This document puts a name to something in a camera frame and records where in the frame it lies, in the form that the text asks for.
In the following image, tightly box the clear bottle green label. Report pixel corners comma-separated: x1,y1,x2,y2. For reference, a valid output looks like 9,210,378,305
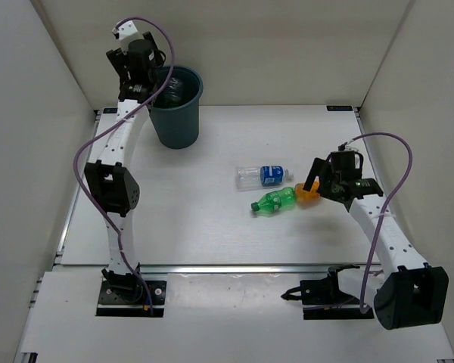
163,76,185,108

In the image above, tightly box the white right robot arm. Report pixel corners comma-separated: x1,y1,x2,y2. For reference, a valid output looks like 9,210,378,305
303,150,449,330

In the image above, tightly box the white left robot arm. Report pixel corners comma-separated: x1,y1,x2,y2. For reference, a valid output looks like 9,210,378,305
85,23,161,304

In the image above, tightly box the dark teal plastic bin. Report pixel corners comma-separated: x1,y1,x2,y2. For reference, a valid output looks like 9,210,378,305
150,66,204,149

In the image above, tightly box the orange plastic drink bottle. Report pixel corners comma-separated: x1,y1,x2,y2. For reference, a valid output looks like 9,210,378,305
294,181,320,208

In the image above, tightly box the green plastic soda bottle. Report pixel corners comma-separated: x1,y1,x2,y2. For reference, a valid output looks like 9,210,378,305
250,187,297,217

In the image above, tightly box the clear bottle blue label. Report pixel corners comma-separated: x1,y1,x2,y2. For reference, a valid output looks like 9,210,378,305
235,166,294,191

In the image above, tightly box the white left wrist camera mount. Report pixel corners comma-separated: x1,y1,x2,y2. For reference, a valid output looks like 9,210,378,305
113,20,143,54

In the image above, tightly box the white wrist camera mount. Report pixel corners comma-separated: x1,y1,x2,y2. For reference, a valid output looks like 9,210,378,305
337,140,359,152
113,20,143,54

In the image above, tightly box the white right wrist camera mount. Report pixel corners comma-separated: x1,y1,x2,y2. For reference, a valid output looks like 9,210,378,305
337,140,359,152

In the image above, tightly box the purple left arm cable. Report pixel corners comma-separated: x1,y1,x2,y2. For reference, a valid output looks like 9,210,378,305
73,17,175,318

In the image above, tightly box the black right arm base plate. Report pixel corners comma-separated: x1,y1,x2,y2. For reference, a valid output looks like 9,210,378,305
281,265,374,321

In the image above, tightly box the aluminium front table rail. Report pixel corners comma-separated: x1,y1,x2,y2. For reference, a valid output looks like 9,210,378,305
52,264,387,275

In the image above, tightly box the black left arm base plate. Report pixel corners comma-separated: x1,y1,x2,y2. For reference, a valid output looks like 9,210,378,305
95,280,167,318

